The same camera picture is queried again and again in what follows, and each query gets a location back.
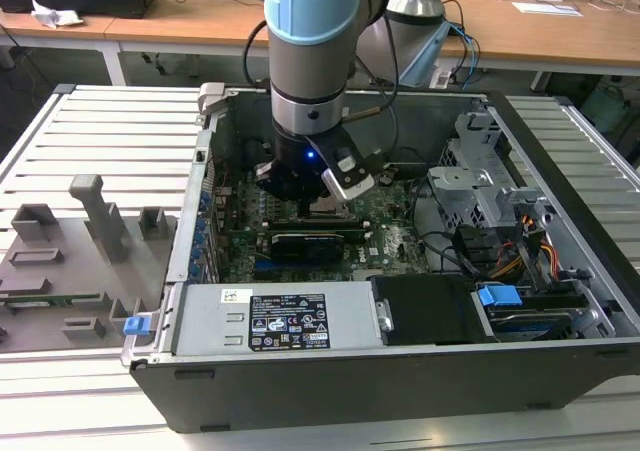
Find blue cables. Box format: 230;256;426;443
448;24;482;90

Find crumpled white paper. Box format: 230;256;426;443
30;0;85;28

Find grey power supply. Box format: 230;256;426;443
172;281;377;358

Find wooden desk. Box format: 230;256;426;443
0;0;640;92

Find pale blue paper sheet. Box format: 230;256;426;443
511;0;584;18

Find black RAM slot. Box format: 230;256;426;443
272;228;372;243
269;219;370;231

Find yellow red power wires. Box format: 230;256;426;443
492;214;558;279

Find black PC case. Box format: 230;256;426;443
121;81;640;433

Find metal socket cover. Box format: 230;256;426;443
297;193;358;224

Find silver CPU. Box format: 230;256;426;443
308;196;345;218

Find CPU socket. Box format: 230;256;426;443
293;190;360;225

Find grey parts rack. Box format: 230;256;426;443
0;173;178;355

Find teal bin bag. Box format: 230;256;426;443
581;84;630;133

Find green RAM stick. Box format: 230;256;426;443
0;293;102;307

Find hard disk in blue carrier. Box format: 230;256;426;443
477;283;576;343

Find black plastic shroud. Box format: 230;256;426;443
370;274;496;348

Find silver drive cage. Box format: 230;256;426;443
427;110;556;233

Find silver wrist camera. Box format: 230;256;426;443
307;135;377;203

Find black data cable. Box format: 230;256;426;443
410;175;479;278

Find green motherboard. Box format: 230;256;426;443
212;163;437;285

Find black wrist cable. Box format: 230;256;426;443
243;15;402;165

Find blue case latch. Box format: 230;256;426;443
123;315;152;338

